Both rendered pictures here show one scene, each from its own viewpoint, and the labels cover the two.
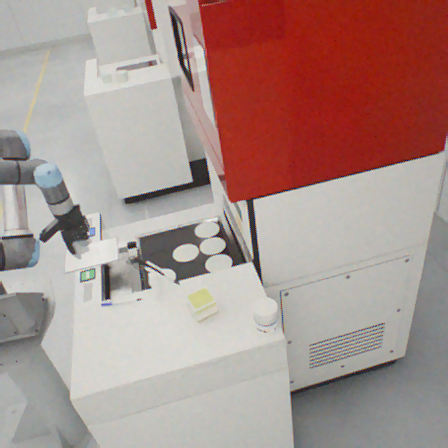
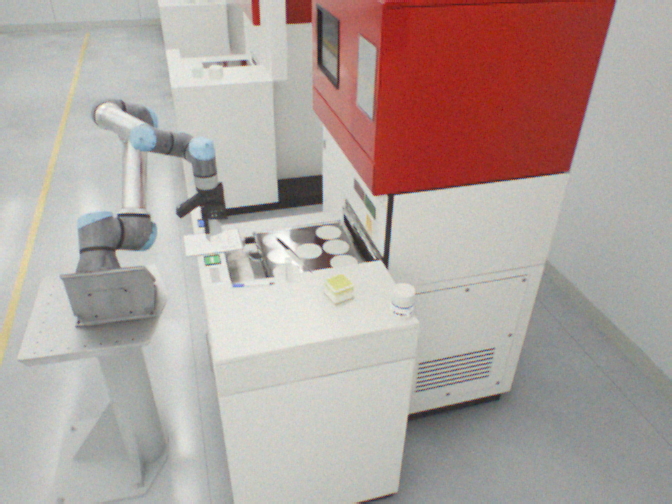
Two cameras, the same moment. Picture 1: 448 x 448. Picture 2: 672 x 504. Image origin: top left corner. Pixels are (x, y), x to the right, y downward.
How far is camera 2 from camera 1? 59 cm
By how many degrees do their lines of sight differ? 7
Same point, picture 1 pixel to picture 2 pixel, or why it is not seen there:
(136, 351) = (275, 326)
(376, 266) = (495, 282)
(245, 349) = (382, 329)
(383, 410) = (486, 443)
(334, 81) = (482, 92)
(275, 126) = (426, 126)
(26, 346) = (141, 327)
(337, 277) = (457, 289)
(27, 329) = (143, 309)
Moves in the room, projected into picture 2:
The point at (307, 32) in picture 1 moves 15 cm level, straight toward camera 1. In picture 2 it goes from (467, 45) to (472, 59)
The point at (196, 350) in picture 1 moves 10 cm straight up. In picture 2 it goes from (335, 328) to (335, 302)
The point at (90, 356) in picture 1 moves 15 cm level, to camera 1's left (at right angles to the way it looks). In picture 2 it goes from (229, 327) to (177, 331)
